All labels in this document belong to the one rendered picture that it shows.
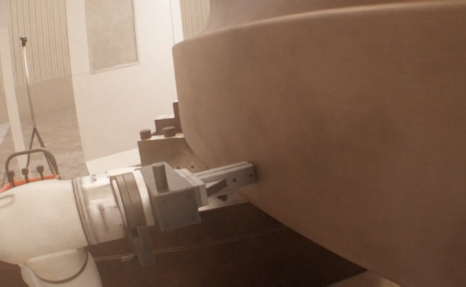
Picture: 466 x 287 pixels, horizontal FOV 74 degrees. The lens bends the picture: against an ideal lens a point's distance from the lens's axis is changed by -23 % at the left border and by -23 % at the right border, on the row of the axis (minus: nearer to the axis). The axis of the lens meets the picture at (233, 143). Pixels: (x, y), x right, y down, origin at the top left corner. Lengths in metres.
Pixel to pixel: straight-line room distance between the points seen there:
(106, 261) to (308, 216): 0.73
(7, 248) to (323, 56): 0.42
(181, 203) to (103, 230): 0.11
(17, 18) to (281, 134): 14.33
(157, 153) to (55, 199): 1.58
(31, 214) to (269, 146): 0.32
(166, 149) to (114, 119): 2.23
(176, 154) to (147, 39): 2.47
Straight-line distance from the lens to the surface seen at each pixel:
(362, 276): 1.32
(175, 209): 0.45
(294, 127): 0.43
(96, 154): 4.18
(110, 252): 1.07
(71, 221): 0.46
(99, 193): 0.46
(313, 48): 0.38
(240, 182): 0.53
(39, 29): 14.56
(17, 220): 0.47
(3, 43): 4.14
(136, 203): 0.47
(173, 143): 1.97
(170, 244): 1.05
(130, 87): 4.21
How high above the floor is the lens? 1.08
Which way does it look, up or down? 14 degrees down
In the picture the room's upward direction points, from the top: 7 degrees counter-clockwise
